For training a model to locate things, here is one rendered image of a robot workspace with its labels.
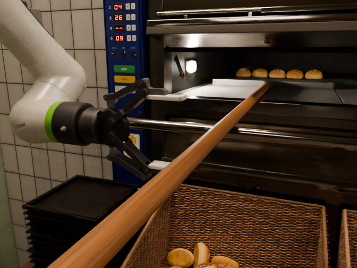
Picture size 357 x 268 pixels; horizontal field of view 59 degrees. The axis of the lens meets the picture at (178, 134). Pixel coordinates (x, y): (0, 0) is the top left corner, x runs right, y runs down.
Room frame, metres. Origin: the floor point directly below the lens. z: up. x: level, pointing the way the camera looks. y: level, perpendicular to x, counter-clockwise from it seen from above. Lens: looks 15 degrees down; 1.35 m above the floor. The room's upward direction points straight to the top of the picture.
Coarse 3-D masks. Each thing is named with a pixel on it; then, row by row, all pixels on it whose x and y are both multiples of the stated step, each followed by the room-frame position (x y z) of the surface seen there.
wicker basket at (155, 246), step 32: (192, 192) 1.10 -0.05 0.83; (224, 192) 1.07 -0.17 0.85; (160, 224) 1.02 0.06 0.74; (192, 224) 1.07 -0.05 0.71; (224, 224) 1.04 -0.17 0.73; (288, 224) 0.97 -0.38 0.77; (320, 224) 0.93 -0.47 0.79; (128, 256) 0.81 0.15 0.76; (160, 256) 1.02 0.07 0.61; (320, 256) 0.83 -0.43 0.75
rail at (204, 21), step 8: (248, 16) 0.94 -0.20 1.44; (256, 16) 0.94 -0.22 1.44; (264, 16) 0.93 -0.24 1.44; (272, 16) 0.92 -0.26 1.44; (280, 16) 0.91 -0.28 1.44; (288, 16) 0.90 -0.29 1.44; (296, 16) 0.89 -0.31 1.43; (304, 16) 0.89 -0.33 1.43; (312, 16) 0.88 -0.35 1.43; (320, 16) 0.87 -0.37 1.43; (328, 16) 0.87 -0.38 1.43; (336, 16) 0.86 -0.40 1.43; (344, 16) 0.85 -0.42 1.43; (352, 16) 0.85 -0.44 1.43; (152, 24) 1.05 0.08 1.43; (160, 24) 1.04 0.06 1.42; (168, 24) 1.03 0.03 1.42; (176, 24) 1.02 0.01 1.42; (184, 24) 1.01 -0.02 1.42; (192, 24) 1.00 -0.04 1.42; (200, 24) 0.99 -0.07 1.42; (208, 24) 0.98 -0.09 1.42; (216, 24) 0.98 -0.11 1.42
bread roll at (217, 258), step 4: (216, 256) 0.97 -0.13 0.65; (220, 256) 0.96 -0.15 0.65; (224, 256) 0.96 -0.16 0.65; (212, 260) 0.97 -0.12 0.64; (216, 260) 0.95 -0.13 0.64; (220, 260) 0.95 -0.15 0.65; (224, 260) 0.94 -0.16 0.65; (228, 260) 0.94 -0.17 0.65; (232, 260) 0.95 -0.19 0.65; (216, 264) 0.94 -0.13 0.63; (220, 264) 0.94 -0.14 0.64; (224, 264) 0.93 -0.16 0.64; (228, 264) 0.93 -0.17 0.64; (232, 264) 0.93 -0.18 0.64; (236, 264) 0.94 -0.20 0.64
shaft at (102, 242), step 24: (192, 144) 0.49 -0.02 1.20; (216, 144) 0.55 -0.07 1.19; (168, 168) 0.38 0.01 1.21; (192, 168) 0.42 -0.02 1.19; (144, 192) 0.31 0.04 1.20; (168, 192) 0.34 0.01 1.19; (120, 216) 0.26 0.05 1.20; (144, 216) 0.28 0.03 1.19; (96, 240) 0.22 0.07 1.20; (120, 240) 0.24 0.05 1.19; (72, 264) 0.20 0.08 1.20; (96, 264) 0.21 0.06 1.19
